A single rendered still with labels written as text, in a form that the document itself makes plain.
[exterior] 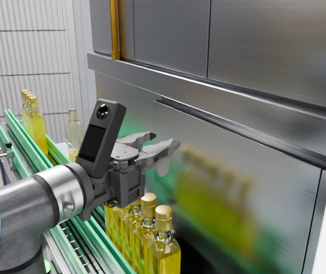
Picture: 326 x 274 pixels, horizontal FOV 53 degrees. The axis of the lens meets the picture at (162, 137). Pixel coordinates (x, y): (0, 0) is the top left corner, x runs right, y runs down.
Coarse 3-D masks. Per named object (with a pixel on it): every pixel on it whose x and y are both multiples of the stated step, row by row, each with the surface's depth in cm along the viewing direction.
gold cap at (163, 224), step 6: (156, 210) 66; (162, 210) 66; (168, 210) 66; (156, 216) 66; (162, 216) 65; (168, 216) 65; (156, 222) 66; (162, 222) 65; (168, 222) 66; (156, 228) 67; (162, 228) 66; (168, 228) 66
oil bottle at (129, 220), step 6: (126, 216) 77; (132, 216) 76; (138, 216) 76; (126, 222) 77; (132, 222) 75; (138, 222) 76; (126, 228) 78; (132, 228) 75; (126, 234) 78; (132, 234) 76; (126, 240) 79; (132, 240) 76; (126, 246) 80; (132, 246) 77; (126, 252) 81; (132, 252) 78; (126, 258) 82; (132, 258) 78; (132, 264) 79
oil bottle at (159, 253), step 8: (152, 240) 69; (168, 240) 68; (176, 240) 69; (152, 248) 68; (160, 248) 67; (168, 248) 67; (176, 248) 68; (152, 256) 68; (160, 256) 66; (168, 256) 67; (176, 256) 69; (152, 264) 69; (160, 264) 67; (168, 264) 68; (176, 264) 69; (152, 272) 70; (160, 272) 68; (168, 272) 69; (176, 272) 70
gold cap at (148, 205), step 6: (144, 198) 70; (150, 198) 70; (156, 198) 71; (144, 204) 70; (150, 204) 70; (156, 204) 71; (144, 210) 70; (150, 210) 70; (144, 216) 71; (150, 216) 71
